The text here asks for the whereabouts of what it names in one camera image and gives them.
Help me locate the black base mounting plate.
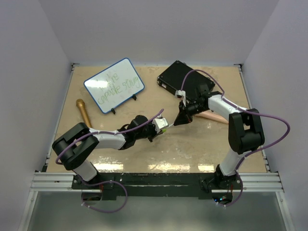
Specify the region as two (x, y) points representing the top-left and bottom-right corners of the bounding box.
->
(72, 173), (243, 203)

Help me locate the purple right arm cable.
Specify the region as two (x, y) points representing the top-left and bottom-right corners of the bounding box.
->
(179, 69), (291, 173)

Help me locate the wire whiteboard stand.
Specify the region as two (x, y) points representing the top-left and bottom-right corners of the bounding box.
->
(110, 94), (137, 115)

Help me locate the black hard case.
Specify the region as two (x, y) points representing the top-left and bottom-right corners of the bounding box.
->
(157, 60), (215, 101)

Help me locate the blue framed whiteboard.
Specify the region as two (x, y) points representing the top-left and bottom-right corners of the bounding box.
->
(83, 58), (145, 114)

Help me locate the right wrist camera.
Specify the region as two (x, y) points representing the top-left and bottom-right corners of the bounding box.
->
(175, 90), (186, 106)

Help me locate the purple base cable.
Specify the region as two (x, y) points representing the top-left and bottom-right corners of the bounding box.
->
(215, 174), (244, 207)
(81, 179), (128, 213)

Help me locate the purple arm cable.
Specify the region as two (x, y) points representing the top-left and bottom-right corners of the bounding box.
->
(55, 108), (165, 166)
(179, 69), (291, 173)

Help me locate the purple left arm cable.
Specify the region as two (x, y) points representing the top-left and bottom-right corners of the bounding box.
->
(55, 108), (165, 166)

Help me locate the gold microphone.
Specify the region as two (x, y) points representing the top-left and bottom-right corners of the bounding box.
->
(76, 99), (92, 128)

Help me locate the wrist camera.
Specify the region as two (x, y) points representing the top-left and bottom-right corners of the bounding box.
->
(175, 90), (186, 106)
(153, 117), (169, 133)

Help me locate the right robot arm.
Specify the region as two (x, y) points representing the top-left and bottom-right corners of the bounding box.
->
(174, 85), (265, 189)

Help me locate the pink microphone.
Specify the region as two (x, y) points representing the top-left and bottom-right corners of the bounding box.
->
(195, 111), (229, 124)

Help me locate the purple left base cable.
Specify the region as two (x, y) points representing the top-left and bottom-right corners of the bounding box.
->
(81, 179), (128, 213)

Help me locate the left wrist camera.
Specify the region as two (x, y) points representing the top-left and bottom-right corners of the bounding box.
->
(153, 117), (169, 133)

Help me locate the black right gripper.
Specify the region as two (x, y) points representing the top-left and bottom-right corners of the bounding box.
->
(174, 100), (207, 126)

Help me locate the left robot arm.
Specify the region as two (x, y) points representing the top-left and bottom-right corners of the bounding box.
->
(52, 115), (168, 189)

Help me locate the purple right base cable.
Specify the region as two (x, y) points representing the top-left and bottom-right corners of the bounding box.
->
(215, 174), (244, 207)

